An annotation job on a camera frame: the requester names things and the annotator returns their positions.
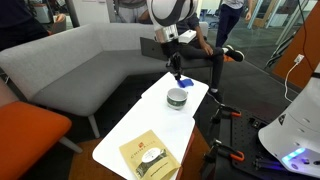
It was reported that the blue cloth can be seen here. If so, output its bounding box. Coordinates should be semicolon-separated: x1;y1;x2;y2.
178;78;195;89

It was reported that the grey corner sofa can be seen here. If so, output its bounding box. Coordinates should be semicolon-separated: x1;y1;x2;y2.
0;21;214;139

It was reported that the thin black hanging cable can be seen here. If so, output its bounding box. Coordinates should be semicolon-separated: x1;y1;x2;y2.
297;0;316;71

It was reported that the grey laptop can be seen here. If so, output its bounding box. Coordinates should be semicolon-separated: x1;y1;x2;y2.
139;36;173;62

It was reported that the person in black clothes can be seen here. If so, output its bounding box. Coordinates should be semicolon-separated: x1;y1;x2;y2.
0;0;51;52

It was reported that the orange upholstered seat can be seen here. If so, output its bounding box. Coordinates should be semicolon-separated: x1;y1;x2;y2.
0;78;84;180

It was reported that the white wall power adapter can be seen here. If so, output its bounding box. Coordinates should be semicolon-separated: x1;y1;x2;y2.
294;53;305;64

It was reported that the black clamp with orange handle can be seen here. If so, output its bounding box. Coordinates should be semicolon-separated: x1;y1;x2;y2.
209;103;242;126
201;139;246;174

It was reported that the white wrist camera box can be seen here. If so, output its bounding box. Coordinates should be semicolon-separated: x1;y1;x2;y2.
178;29;198;45

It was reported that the seated person in dark sweater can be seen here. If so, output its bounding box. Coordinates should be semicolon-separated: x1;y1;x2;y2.
138;9;245;103

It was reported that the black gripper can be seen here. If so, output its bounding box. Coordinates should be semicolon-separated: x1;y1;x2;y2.
160;40;183;81

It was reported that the white mug with green band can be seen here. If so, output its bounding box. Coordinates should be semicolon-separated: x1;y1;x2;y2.
166;87;189;110

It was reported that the white power cable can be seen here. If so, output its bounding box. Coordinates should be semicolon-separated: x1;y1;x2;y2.
283;59;301;103

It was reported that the standing person in grey pants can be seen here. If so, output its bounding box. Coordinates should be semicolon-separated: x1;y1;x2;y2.
114;0;149;24

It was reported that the tan tea pouch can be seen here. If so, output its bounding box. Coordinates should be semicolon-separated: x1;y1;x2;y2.
119;129;182;180

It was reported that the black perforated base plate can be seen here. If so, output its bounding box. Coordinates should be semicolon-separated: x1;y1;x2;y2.
213;108;320;180

